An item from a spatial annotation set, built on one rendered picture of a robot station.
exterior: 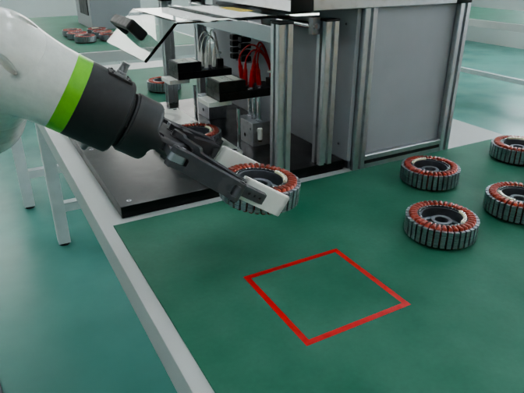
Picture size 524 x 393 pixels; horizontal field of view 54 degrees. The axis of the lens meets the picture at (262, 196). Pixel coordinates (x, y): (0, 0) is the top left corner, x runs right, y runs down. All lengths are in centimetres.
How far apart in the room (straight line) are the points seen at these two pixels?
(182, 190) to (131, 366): 90
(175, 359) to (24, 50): 36
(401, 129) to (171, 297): 67
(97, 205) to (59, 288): 120
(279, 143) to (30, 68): 52
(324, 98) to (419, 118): 27
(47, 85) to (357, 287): 45
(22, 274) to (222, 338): 173
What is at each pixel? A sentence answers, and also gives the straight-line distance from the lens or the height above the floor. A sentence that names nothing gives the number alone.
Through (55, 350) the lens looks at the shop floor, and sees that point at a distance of 185.
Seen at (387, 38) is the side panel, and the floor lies 101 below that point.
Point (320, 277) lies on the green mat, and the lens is 72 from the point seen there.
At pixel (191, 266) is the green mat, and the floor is 75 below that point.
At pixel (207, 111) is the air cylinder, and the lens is 136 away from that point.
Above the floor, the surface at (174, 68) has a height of 91.
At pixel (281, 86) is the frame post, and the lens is 95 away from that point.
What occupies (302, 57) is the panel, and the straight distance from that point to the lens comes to 117.
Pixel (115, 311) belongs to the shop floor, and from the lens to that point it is 196.
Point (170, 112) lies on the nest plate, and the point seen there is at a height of 78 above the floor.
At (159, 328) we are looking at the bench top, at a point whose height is 75.
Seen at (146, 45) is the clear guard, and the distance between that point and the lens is 88.
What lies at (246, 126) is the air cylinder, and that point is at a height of 81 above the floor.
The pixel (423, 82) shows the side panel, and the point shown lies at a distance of 117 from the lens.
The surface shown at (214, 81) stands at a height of 92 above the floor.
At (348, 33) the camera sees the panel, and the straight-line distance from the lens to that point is 103.
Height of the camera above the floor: 115
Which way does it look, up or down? 25 degrees down
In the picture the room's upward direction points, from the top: straight up
